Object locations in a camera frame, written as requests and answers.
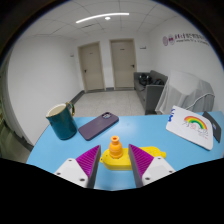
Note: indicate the wall lettering sign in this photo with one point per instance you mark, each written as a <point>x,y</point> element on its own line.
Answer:
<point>183,38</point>

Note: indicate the teal mug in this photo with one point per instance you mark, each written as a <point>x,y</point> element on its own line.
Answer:
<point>62,125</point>

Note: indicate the white rainbow-print mouse pad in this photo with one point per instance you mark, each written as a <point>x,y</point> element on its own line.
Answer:
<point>190,128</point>

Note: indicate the black bag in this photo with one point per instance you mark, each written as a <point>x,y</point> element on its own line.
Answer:
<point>146,80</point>

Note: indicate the round ceiling light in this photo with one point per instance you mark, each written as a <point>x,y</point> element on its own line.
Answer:
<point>107,18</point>

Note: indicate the purple smartphone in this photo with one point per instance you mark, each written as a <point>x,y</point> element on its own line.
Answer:
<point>98,126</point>

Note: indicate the beige door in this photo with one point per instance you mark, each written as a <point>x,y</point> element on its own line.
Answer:
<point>91,66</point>
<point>123,63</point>

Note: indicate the long ceiling light strip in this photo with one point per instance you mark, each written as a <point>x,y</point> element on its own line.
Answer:
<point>101,16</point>

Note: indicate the grey sofa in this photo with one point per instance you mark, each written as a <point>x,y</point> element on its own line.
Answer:
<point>151,95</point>

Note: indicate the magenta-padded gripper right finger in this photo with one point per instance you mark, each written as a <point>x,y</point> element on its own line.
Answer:
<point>155,168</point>

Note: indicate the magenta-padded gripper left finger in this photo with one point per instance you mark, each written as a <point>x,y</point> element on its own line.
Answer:
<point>75,171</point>

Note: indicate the dark grey notebook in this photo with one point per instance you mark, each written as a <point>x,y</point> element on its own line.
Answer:
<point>213,125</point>

